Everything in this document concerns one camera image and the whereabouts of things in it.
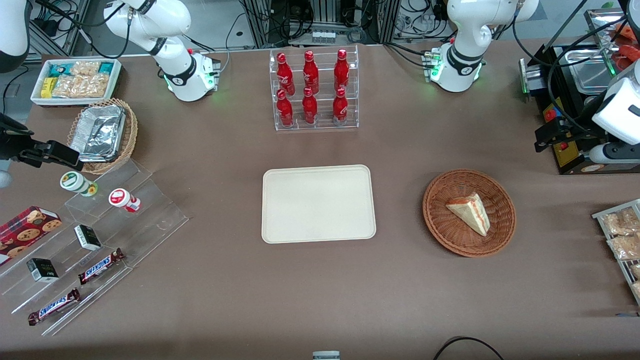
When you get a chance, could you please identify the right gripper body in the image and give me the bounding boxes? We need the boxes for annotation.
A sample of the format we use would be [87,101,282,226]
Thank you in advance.
[0,131,24,189]

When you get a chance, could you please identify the red lid yoghurt cup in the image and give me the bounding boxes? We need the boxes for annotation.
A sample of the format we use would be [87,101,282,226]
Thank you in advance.
[108,187,142,214]

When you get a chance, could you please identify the stainless steel pan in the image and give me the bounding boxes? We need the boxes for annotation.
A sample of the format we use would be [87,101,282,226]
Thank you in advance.
[567,49,614,96]

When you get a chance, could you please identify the clear acrylic bottle rack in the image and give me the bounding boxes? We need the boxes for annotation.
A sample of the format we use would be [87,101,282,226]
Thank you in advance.
[268,44,360,132]

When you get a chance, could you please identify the brown round wicker basket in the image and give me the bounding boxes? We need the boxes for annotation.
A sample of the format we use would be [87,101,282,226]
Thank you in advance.
[422,168,517,259]

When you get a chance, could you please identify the white rectangular snack bin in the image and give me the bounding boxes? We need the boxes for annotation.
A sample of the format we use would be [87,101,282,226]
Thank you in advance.
[30,58,123,108]

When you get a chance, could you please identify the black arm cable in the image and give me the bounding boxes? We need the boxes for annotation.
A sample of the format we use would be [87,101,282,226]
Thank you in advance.
[31,0,132,59]
[511,0,632,138]

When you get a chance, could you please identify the aluminium profile frame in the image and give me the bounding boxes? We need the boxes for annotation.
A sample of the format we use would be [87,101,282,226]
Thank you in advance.
[239,0,402,49]

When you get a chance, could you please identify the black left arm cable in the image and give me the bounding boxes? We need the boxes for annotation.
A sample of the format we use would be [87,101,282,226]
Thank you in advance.
[511,0,632,138]

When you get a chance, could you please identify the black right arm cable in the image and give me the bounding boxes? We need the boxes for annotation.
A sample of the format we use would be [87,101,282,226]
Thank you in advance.
[31,0,132,59]

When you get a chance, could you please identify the large clear nut bag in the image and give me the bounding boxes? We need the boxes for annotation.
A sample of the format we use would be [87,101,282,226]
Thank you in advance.
[52,74,109,99]

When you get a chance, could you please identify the red sausage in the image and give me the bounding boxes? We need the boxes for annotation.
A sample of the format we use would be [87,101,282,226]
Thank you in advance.
[614,44,640,72]

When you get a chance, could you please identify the beige rectangular serving tray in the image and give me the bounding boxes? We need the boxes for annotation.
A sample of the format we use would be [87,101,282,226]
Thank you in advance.
[261,164,377,245]

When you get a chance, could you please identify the green lid yoghurt cup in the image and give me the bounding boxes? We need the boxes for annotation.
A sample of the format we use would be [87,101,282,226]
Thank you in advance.
[59,170,99,198]

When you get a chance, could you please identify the red cola bottle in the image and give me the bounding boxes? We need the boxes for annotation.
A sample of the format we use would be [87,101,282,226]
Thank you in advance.
[302,50,320,95]
[332,86,349,126]
[301,86,319,125]
[333,48,350,94]
[276,52,296,96]
[276,89,295,128]

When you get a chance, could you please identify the black looped table cable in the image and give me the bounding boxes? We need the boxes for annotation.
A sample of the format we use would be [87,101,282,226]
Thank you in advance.
[432,336,506,360]

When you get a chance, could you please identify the light wicker basket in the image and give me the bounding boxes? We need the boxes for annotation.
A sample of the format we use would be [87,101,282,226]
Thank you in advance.
[67,97,139,175]

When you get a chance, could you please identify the triangular sandwich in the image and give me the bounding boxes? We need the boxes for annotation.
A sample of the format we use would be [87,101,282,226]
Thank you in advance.
[444,192,492,238]

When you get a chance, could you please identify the stacked aluminium foil trays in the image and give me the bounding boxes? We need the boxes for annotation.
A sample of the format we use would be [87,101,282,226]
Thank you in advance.
[69,103,127,163]

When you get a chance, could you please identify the small black carton box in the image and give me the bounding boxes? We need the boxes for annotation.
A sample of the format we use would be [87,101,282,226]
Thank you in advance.
[73,224,103,252]
[26,257,60,284]

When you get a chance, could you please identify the clear acrylic step display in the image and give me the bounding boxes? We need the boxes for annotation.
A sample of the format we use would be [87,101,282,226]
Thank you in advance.
[0,158,190,337]

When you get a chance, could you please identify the tray of packaged crackers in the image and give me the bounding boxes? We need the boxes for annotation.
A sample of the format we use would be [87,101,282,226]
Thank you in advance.
[592,198,640,307]

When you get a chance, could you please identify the small clear nut bag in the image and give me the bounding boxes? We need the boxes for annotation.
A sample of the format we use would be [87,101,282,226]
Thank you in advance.
[70,60,101,77]

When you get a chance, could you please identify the red tartan cookie box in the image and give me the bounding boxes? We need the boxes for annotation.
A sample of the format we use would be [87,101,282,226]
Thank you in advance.
[0,205,63,267]

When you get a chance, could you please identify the Snickers chocolate bar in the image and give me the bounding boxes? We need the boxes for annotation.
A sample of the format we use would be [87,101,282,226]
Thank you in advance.
[27,287,82,327]
[77,247,126,286]

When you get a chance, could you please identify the black food warmer machine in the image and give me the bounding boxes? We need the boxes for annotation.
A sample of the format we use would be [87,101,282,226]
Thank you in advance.
[518,7,640,176]

